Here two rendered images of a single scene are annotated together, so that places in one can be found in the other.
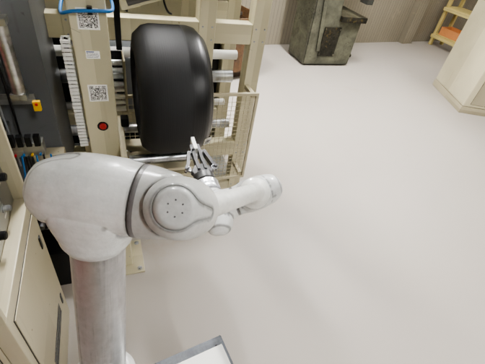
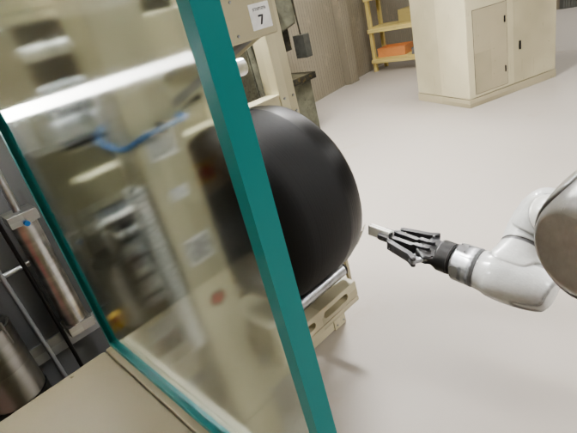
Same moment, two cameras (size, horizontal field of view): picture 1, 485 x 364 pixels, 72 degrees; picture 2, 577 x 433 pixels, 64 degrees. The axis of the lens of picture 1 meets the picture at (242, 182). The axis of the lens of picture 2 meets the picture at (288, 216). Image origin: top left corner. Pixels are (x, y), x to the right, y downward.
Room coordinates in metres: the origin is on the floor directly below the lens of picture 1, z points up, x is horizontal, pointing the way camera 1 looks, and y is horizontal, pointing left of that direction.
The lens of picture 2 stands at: (0.14, 0.66, 1.75)
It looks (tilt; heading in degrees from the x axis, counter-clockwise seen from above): 25 degrees down; 347
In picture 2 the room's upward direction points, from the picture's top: 15 degrees counter-clockwise
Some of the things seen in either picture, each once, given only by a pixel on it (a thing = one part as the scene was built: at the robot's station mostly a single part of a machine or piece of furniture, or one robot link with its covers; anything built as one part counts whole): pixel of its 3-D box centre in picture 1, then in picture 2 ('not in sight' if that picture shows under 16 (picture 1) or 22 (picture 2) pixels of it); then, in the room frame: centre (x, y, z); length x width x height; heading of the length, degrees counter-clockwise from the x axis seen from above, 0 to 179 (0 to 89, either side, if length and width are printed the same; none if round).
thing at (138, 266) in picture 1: (121, 258); not in sight; (1.29, 0.69, 0.01); 0.27 x 0.27 x 0.02; 26
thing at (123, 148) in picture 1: (123, 144); not in sight; (1.34, 0.63, 0.90); 0.40 x 0.03 x 0.10; 26
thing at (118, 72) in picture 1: (107, 82); not in sight; (1.67, 0.83, 1.05); 0.20 x 0.15 x 0.30; 116
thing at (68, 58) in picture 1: (76, 96); not in sight; (1.23, 0.75, 1.19); 0.05 x 0.04 x 0.48; 26
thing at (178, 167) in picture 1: (162, 167); (312, 314); (1.30, 0.41, 0.84); 0.36 x 0.09 x 0.06; 116
